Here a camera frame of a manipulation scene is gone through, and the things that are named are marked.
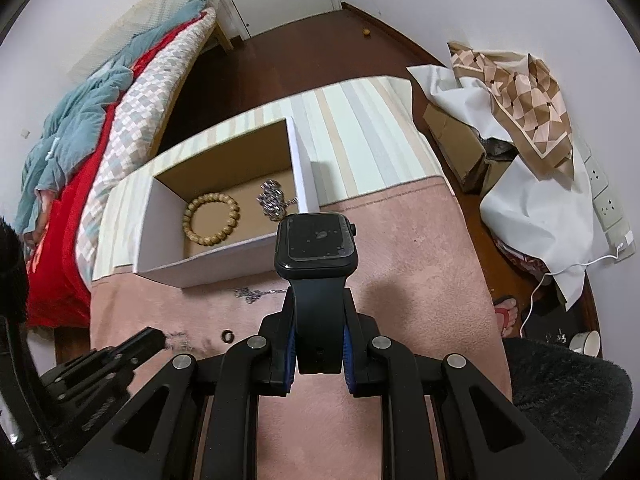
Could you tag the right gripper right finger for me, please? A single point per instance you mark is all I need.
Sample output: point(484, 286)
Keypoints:
point(442, 418)

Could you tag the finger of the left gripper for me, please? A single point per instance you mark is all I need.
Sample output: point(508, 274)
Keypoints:
point(138, 349)

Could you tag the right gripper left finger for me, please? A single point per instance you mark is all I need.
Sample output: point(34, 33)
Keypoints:
point(196, 418)

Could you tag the black smart watch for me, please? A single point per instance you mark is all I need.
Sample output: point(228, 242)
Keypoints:
point(316, 253)

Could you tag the red bed sheet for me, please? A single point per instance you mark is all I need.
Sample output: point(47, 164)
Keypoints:
point(57, 295)

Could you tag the red flip-flop foot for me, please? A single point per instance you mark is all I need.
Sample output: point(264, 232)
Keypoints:
point(506, 311)

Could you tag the white cardboard box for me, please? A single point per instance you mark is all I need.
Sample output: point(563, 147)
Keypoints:
point(203, 222)

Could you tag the black fuzzy cushion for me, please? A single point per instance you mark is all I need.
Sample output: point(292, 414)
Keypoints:
point(579, 403)

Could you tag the white cup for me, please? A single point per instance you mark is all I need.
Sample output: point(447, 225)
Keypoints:
point(586, 344)

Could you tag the checkered mattress cover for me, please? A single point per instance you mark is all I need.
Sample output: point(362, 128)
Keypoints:
point(139, 116)

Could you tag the blue-grey blanket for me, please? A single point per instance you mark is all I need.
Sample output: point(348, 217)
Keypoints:
point(71, 132)

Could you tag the white paper sheet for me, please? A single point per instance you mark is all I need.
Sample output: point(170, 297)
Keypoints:
point(538, 218)

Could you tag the white power strip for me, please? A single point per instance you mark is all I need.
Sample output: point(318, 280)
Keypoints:
point(606, 205)

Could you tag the brown cardboard box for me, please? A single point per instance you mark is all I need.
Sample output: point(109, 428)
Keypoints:
point(477, 164)

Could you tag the white pillow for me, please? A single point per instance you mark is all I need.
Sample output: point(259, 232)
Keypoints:
point(140, 18)

